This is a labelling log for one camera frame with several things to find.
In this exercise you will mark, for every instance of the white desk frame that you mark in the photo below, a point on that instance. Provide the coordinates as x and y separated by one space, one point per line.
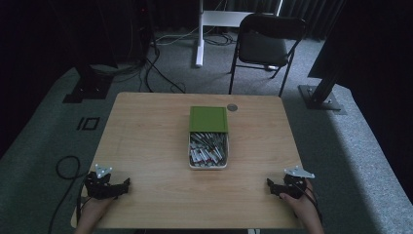
203 29

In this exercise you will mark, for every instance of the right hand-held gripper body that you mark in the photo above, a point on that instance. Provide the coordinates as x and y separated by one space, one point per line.
294 184

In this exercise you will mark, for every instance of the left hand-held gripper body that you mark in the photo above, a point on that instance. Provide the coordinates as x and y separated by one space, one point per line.
99 187

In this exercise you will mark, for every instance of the person's left hand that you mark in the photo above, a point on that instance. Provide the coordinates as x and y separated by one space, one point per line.
94 208

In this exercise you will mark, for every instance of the black metal stand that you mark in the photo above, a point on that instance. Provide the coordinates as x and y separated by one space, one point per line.
89 84
324 87

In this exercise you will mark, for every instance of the green box lid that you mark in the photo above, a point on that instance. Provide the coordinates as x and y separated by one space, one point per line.
208 119

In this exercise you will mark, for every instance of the grey round table grommet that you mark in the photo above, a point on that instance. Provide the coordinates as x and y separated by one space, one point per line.
232 107

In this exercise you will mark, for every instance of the pile of pens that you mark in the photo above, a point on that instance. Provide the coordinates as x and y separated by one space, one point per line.
207 150

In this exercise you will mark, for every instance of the white storage box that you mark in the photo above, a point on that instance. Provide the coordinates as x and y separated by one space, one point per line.
227 152

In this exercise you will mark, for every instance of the person's right hand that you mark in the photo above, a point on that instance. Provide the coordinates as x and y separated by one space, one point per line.
302 204

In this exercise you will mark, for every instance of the black folding chair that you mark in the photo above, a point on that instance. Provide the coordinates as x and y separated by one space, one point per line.
264 45

